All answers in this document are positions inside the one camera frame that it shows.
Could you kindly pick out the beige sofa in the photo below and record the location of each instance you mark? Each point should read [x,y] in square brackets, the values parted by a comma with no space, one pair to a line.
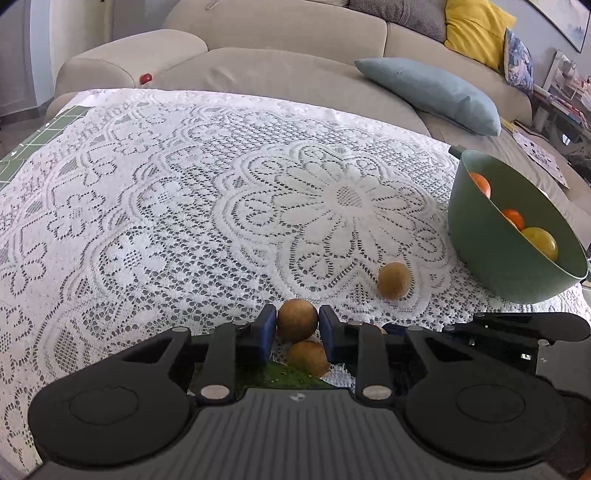
[258,69]

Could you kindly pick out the white lace tablecloth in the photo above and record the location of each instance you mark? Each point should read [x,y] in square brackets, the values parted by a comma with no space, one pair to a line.
[184,230]

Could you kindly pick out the green cucumber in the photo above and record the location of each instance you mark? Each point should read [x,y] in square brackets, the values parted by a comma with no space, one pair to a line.
[277,376]

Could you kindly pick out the grey checked cushion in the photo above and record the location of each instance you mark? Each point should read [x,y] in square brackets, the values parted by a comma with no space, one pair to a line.
[406,16]

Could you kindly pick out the framed landscape painting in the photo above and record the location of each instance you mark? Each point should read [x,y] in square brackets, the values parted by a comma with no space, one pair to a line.
[565,18]

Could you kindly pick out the green grid tablecloth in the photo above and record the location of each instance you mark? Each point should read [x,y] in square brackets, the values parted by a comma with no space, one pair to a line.
[41,138]

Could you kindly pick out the blue floral cushion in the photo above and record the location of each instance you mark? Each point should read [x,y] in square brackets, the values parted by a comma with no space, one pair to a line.
[518,62]

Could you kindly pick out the yellow cushion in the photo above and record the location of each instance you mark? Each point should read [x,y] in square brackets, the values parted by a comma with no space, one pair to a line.
[478,27]

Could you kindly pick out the light blue pillow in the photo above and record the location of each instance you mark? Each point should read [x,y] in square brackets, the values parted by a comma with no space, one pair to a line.
[429,94]

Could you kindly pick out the orange tangerine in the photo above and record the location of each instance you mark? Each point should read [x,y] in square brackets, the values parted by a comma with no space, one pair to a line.
[481,183]
[514,218]

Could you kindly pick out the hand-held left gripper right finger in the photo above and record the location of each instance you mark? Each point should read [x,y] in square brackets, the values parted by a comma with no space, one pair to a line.
[328,339]

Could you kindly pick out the yellow-green pear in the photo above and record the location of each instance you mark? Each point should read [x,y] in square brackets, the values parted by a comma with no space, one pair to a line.
[541,241]

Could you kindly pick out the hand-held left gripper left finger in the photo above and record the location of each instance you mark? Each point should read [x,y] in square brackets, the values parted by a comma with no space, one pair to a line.
[267,333]

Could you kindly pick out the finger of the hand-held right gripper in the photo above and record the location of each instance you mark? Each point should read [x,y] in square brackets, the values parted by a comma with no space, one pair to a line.
[531,325]
[393,330]

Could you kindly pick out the printed paper bag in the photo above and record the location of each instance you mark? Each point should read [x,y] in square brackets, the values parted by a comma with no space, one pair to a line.
[538,152]

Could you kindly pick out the small red ball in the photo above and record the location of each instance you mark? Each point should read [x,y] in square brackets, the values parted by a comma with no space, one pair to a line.
[146,78]

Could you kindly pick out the green colander bowl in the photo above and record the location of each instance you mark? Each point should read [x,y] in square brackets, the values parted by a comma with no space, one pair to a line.
[498,258]

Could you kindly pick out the side table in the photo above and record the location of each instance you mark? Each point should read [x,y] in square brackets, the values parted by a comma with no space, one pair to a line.
[565,106]

